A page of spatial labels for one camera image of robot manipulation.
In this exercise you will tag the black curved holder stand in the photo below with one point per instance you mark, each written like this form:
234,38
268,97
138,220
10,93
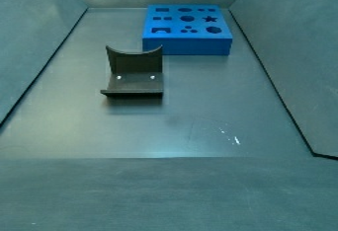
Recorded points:
137,73

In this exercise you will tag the blue shape sorter block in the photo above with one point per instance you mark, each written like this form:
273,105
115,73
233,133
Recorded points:
187,29

